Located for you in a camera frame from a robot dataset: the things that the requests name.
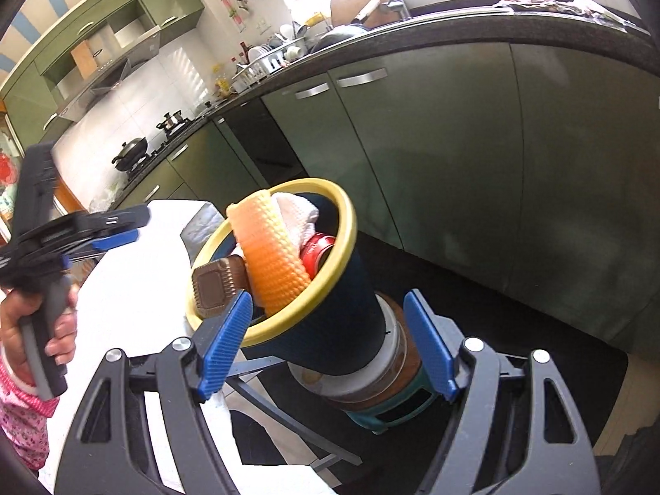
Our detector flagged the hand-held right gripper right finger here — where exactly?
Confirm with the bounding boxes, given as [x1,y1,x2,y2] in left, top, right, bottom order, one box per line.
[403,289,601,495]

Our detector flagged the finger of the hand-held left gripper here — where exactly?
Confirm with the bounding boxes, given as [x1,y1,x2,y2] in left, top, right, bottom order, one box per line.
[77,205,151,235]
[62,231,140,271]

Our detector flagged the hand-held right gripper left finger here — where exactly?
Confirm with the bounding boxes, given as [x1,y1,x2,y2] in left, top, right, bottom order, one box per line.
[54,291,253,495]

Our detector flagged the orange textured foam roll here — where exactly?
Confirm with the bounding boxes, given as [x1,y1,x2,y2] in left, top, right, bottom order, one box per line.
[226,190,313,318]

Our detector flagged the dark trash bin yellow rim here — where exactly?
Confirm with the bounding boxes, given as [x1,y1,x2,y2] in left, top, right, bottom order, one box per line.
[186,178,398,377]

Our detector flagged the red soda can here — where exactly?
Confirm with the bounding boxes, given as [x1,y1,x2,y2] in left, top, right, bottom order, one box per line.
[300,233,338,279]

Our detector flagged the white paper towel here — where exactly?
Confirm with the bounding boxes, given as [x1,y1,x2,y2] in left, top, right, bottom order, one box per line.
[271,192,321,245]

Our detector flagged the person's left forearm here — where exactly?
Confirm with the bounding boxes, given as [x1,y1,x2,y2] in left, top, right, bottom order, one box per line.
[0,345,57,470]

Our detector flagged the person's left hand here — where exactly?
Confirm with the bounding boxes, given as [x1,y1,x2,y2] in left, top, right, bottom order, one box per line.
[0,289,79,385]

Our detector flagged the white plastic bags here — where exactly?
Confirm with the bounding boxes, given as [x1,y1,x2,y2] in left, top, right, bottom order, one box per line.
[90,180,127,212]

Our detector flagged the frosted glass sliding door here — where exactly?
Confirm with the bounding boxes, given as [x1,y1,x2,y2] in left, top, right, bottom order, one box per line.
[0,108,32,248]

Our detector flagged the white dotted tablecloth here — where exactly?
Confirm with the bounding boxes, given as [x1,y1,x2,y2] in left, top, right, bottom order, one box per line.
[41,198,331,495]

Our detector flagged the black wok with lid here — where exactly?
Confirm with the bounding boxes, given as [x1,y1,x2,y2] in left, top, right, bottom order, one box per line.
[112,137,150,172]

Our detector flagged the black gas stove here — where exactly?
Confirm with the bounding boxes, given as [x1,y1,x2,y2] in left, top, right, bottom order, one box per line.
[116,118,207,176]

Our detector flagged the teal plastic stool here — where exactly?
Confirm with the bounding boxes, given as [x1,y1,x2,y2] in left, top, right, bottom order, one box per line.
[345,361,465,435]

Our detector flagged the small metal pot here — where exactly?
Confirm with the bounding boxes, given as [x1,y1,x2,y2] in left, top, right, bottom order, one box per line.
[156,110,186,135]

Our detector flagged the steel range hood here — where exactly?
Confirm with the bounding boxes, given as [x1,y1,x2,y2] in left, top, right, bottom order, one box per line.
[54,26,163,125]

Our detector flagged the green lower cabinets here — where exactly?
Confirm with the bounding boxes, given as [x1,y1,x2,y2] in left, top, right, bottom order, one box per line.
[111,41,660,356]

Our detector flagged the green cabinets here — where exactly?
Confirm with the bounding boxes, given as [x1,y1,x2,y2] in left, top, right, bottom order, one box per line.
[0,0,207,140]
[111,41,660,356]

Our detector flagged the white dish rack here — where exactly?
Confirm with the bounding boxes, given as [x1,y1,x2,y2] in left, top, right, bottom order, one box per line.
[230,36,310,91]

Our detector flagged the green upper cabinets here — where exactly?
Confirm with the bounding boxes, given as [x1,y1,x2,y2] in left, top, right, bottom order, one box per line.
[0,0,207,140]

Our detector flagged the dark frying pan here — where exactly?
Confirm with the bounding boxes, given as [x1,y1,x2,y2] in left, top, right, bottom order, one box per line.
[314,0,385,50]

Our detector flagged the wooden cutting board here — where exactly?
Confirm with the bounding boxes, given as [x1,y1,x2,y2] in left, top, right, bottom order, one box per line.
[330,0,387,26]

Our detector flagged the patterned dish cloth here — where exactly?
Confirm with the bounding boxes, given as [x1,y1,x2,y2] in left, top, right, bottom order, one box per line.
[492,0,643,26]

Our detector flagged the grey metal table frame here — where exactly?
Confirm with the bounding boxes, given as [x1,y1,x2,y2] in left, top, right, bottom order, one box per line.
[227,356,362,470]

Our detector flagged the wall hanging decoration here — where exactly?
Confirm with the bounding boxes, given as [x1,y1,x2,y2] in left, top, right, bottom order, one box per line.
[222,0,245,29]

